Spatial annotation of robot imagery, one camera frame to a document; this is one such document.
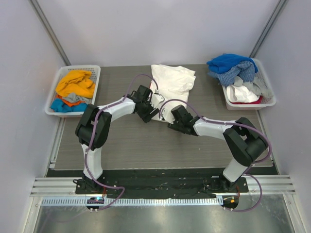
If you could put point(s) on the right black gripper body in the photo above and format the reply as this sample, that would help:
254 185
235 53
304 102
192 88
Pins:
174 124

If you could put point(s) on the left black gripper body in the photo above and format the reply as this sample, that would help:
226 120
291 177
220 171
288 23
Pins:
150 113

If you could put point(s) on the white t-shirt red print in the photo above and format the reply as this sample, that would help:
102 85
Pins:
173 83

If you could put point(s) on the blue t-shirt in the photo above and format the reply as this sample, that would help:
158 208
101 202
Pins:
225 62

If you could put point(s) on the blue checkered cloth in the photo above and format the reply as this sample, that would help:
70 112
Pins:
246 70

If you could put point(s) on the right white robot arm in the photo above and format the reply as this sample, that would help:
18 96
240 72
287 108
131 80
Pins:
245 143

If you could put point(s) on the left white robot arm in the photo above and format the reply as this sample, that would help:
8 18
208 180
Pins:
93 129

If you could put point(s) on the white shirt in basket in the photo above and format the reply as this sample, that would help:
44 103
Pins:
240 94

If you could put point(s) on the yellow t-shirt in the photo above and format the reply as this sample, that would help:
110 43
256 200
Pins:
77 82

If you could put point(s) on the grey shirt left basket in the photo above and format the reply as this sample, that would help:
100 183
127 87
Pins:
73 98

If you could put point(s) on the red shirt in basket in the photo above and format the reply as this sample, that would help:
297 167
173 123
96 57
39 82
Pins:
258 101

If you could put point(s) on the grey t-shirt in basket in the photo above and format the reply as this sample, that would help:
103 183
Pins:
256 86

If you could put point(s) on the teal t-shirt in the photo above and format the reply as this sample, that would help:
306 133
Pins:
60 107

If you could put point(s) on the orange shirt left basket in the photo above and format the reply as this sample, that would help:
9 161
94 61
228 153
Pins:
70 104

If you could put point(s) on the right white plastic basket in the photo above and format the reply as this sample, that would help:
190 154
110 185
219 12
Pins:
265 102

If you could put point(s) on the white plastic basket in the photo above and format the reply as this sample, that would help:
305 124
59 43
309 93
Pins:
95 76
265 102

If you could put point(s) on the left white plastic basket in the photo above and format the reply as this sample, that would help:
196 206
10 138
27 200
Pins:
95 76

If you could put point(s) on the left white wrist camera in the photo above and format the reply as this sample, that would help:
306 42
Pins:
157 99

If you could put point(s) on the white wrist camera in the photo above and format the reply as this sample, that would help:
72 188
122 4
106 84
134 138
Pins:
157 99
166 116

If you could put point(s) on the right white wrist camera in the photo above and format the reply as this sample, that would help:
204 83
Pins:
166 116

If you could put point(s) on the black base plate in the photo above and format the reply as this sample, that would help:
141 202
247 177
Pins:
184 183

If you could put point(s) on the aluminium rail frame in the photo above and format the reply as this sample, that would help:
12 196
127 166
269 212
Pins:
54 185

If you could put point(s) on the slotted cable duct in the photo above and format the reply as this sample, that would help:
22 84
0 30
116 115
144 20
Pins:
89 201

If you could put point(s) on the left aluminium corner post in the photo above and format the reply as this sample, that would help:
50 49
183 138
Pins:
49 30

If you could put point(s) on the aluminium corner post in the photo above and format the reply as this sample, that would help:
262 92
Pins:
49 30
276 13

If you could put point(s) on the right aluminium corner post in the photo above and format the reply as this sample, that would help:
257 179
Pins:
276 13

